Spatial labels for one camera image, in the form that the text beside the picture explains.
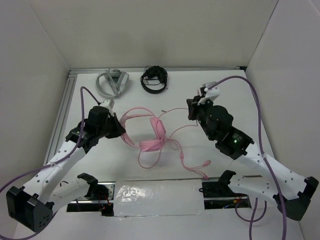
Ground black headphones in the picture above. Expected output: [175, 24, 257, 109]
[140, 65, 168, 95]

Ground grey white headphones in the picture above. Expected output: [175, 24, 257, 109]
[94, 68, 130, 99]

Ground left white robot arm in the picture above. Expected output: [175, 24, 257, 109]
[6, 104, 125, 233]

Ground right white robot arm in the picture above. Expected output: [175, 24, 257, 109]
[186, 96, 319, 221]

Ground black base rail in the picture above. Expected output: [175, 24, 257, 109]
[66, 178, 251, 217]

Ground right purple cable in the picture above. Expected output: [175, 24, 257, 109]
[211, 75, 288, 240]

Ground white taped cover plate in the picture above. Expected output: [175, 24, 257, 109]
[113, 179, 205, 217]

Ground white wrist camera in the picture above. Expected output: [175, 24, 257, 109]
[197, 81, 220, 106]
[99, 99, 115, 111]

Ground pink headphones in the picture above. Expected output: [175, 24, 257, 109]
[119, 106, 166, 152]

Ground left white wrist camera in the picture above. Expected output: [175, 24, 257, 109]
[99, 99, 115, 111]

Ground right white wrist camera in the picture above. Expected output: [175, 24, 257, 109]
[197, 81, 220, 106]

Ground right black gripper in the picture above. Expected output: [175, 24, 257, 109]
[186, 94, 216, 141]

